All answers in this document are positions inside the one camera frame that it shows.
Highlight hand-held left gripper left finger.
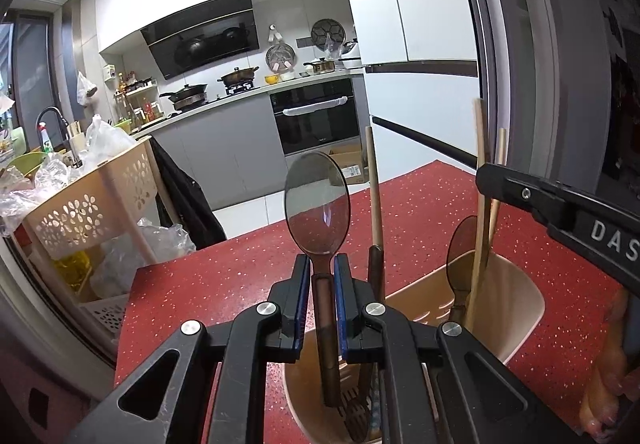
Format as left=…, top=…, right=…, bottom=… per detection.
left=65, top=251, right=313, bottom=444

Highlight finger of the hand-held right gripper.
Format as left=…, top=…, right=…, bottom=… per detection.
left=475, top=163, right=581, bottom=227

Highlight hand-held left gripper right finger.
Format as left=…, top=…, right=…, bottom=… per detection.
left=334, top=253, right=596, bottom=444

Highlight beige plastic utensil holder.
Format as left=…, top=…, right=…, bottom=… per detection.
left=282, top=249, right=546, bottom=444

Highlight person's right hand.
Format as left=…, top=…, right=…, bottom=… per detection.
left=580, top=289, right=628, bottom=440

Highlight cardboard box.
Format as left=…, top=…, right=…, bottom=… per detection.
left=325, top=146, right=372, bottom=187

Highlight black jacket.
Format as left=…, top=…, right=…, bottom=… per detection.
left=149, top=136, right=227, bottom=250

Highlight grey base kitchen cabinets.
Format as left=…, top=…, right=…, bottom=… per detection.
left=150, top=74, right=371, bottom=225

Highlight clear plastic bag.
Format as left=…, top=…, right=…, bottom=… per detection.
left=90, top=218, right=196, bottom=300

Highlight black built-in oven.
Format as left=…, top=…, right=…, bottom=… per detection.
left=269, top=78, right=362, bottom=156

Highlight yellow oil bottle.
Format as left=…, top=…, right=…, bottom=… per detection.
left=52, top=249, right=96, bottom=292

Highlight cooking pot with lid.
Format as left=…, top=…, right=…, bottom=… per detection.
left=217, top=66, right=260, bottom=87

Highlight black wok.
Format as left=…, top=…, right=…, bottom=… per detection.
left=160, top=83, right=208, bottom=106

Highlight beige floral storage cart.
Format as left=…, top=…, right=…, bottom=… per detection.
left=22, top=136, right=173, bottom=340

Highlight hanging round divided plate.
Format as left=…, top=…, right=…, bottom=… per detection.
left=311, top=18, right=346, bottom=50

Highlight hanging round steamer rack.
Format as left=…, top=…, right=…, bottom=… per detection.
left=265, top=24, right=297, bottom=72

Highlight white plastic bag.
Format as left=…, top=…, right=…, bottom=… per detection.
left=85, top=114, right=135, bottom=165

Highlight white spice rack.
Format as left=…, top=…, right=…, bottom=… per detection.
left=112, top=71, right=166, bottom=122

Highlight black range hood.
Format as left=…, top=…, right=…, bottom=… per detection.
left=140, top=0, right=261, bottom=80

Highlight crumpled clear plastic bags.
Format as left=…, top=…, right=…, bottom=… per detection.
left=0, top=144, right=83, bottom=237

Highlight hanging plastic bag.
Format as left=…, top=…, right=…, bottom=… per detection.
left=76, top=71, right=98, bottom=107

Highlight green basin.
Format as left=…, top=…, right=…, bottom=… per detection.
left=7, top=151, right=48, bottom=177

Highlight black kitchen faucet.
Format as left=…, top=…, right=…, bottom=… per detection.
left=36, top=106, right=83, bottom=169

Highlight grey sliding door frame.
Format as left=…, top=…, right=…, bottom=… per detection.
left=0, top=0, right=616, bottom=370

